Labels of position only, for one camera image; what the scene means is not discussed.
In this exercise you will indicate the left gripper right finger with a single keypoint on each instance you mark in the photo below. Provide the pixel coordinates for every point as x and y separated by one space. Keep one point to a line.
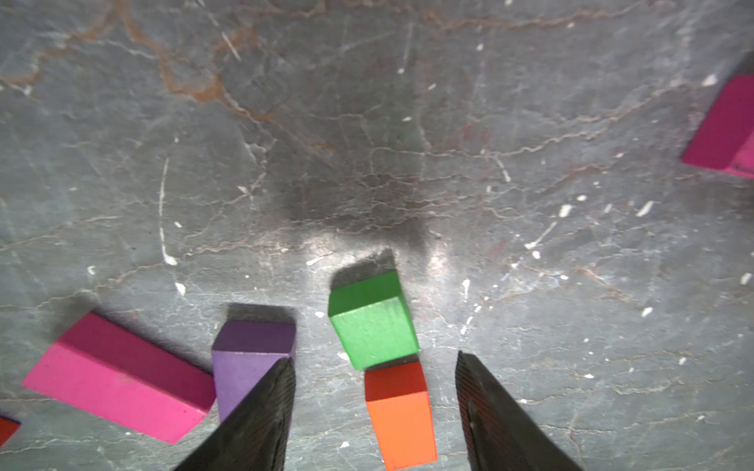
498 432

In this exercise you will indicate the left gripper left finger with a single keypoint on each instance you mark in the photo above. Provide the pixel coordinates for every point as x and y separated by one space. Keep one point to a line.
255 435

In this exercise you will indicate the purple rectangular block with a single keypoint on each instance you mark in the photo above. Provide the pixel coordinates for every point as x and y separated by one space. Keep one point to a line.
243 352

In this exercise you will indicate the red rectangular block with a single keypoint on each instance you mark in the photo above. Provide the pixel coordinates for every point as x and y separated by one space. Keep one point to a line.
8 428
398 404

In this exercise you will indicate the green cube block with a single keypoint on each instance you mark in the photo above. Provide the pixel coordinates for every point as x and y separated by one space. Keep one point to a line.
372 321

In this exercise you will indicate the magenta rectangular block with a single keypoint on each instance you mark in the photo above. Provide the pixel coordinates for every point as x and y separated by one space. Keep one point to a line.
724 141

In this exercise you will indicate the pink rectangular block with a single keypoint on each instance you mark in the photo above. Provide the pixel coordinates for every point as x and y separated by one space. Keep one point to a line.
103 369

